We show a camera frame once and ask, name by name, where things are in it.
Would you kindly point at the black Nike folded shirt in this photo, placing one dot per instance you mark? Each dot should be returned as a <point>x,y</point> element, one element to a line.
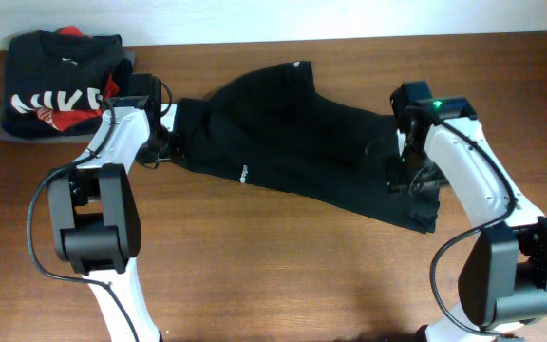
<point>27,63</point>

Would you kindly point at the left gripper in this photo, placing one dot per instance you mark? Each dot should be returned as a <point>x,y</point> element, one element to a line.
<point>177,151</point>

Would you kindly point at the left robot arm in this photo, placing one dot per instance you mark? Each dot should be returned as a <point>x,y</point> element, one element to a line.
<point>95,221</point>

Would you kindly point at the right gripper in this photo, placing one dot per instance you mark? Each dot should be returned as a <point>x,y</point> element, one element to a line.
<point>398,177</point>

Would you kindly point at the grey folded shirt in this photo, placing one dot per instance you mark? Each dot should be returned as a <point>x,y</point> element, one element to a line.
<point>17,138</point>

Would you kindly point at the red folded shirt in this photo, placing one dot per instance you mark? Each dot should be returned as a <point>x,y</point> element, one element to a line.
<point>89,71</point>

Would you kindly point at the black t-shirt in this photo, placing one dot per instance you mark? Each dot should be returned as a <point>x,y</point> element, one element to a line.
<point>272,129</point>

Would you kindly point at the navy folded shirt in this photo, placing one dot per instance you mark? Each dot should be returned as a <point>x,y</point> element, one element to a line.
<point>43,123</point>

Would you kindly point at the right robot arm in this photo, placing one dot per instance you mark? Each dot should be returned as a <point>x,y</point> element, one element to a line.
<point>503,283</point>

